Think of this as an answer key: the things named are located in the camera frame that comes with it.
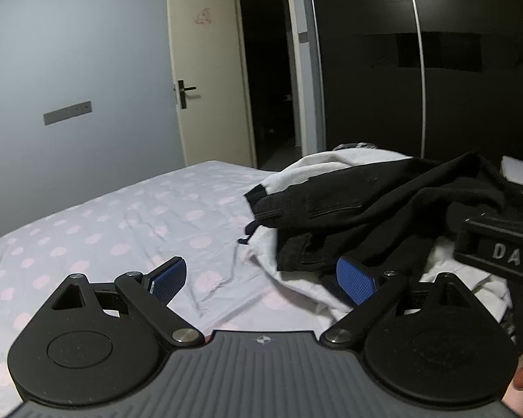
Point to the white box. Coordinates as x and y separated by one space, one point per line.
521 169

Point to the cream door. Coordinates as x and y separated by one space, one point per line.
209 74

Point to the black long-sleeve shirt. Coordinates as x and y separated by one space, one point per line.
462 187

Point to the small grey wall switch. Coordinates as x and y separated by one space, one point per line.
304 37

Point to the white door frame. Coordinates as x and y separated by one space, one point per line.
305 96

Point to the long grey wall plate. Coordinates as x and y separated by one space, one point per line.
67 113

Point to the black denim pants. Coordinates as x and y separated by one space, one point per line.
322 204

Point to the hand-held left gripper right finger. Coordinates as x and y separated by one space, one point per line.
355 279

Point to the white garment with navy trim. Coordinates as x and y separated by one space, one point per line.
300 170

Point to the polka dot bed sheet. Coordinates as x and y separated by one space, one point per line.
113 209

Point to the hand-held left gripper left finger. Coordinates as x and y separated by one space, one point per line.
170 276

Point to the grey patterned cloth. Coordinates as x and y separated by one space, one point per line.
357 146

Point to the dark sliding-door wardrobe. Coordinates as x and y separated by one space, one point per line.
366 74

